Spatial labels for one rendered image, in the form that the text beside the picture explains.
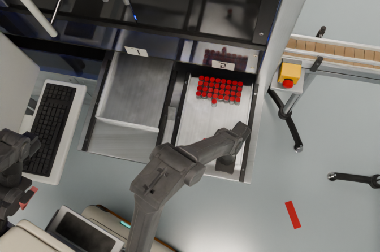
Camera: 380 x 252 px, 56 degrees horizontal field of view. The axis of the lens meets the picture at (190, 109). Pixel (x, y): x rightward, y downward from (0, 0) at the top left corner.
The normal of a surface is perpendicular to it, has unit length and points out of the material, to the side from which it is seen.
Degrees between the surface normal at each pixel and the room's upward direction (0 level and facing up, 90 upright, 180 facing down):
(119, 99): 0
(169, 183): 18
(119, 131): 0
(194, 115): 0
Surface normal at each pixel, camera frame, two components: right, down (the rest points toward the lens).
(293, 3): -0.20, 0.93
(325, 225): -0.06, -0.31
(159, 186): 0.01, -0.58
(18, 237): 0.29, -0.79
